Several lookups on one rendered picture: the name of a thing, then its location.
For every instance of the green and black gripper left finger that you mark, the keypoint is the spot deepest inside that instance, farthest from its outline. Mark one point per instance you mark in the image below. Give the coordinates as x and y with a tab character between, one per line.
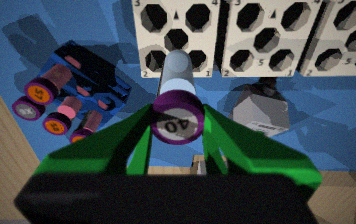
107	150

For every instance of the grey button housing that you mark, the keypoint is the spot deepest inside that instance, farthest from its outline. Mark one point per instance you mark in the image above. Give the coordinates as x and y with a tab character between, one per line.
262	111

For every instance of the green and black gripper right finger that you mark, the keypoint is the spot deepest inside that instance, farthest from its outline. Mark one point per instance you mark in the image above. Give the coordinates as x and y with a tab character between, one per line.
249	152

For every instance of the blue tube rack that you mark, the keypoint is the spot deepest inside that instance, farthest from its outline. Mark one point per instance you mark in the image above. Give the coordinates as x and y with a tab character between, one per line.
116	94

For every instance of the blue flat mat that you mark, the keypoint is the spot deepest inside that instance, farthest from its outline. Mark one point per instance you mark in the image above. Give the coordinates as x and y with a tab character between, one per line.
322	110

